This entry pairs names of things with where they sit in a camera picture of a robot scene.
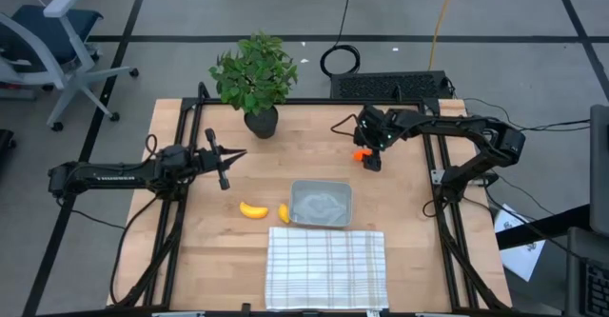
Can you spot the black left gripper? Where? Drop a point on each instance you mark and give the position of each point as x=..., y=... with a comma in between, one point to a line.
x=209, y=160

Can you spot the grey cart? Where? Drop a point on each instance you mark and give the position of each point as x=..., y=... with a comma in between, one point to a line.
x=575, y=279

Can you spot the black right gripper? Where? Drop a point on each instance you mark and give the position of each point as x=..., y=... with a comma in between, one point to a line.
x=376, y=126

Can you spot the grey monitor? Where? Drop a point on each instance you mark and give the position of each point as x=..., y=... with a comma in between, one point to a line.
x=600, y=164

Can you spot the black keyboard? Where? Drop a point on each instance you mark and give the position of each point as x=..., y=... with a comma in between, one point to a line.
x=597, y=288

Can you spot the clear plastic tupperware container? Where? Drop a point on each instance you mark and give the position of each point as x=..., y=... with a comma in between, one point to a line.
x=321, y=203

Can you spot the black metal bar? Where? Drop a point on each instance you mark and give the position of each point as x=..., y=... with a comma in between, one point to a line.
x=547, y=227

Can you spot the black metal table frame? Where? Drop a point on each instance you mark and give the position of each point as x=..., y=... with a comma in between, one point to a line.
x=304, y=101

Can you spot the orange toy carrot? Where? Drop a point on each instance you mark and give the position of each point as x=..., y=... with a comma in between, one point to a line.
x=360, y=155

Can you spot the black perforated metal case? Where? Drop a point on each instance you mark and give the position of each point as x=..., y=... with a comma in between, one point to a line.
x=385, y=86

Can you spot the silver mounting plate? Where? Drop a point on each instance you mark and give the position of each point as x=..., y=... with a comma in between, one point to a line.
x=437, y=176

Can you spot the yellow toy banana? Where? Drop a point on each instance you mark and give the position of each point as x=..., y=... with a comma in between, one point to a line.
x=252, y=211

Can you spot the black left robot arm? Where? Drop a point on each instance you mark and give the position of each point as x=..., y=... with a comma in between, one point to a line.
x=109, y=176

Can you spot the white paper sheet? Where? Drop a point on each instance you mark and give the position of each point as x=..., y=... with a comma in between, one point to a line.
x=521, y=255

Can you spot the yellow toy lemon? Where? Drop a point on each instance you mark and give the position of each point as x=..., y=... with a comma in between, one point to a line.
x=284, y=213

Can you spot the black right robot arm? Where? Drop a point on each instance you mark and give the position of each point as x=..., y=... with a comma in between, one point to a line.
x=452, y=124

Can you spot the silver aluminium bar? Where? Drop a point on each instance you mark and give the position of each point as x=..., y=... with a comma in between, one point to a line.
x=178, y=314

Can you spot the white blue office chair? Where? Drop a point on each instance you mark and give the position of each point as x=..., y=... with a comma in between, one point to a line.
x=71, y=36

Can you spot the green potted plant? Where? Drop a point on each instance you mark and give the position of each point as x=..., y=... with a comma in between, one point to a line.
x=257, y=74

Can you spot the white checkered dish towel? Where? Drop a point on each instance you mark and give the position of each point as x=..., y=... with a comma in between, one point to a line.
x=328, y=269

